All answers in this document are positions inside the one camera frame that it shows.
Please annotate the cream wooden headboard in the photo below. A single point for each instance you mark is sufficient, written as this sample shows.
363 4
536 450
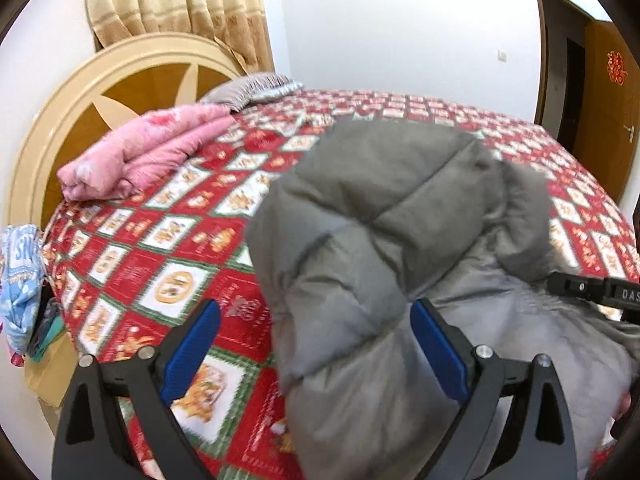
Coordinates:
60 110

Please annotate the beige patterned curtain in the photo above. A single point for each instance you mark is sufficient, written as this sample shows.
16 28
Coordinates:
175 0

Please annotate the striped pillow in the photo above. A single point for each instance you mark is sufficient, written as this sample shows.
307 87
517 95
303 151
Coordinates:
250 87

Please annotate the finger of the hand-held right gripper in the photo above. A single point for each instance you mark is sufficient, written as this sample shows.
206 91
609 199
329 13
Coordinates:
575 287

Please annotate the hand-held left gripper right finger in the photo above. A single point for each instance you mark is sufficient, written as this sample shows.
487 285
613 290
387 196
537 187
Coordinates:
437 350

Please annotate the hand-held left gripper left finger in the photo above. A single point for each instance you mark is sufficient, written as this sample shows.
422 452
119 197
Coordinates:
195 350

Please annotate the light wooden nightstand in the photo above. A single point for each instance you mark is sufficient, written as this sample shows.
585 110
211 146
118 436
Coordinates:
47 380

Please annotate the grey puffer jacket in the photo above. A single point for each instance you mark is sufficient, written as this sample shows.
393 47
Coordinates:
380 200

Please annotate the pink folded quilt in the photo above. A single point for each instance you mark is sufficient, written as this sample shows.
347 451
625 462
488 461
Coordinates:
150 145

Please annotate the blue printed cloth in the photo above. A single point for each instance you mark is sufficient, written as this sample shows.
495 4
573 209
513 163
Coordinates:
22 280

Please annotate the red printed blanket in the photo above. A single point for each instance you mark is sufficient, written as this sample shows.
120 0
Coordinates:
190 240

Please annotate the red paper door decoration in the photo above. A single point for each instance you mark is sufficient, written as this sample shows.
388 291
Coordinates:
616 67

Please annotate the white wall switch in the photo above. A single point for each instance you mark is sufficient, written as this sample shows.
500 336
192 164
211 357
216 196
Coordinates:
502 55

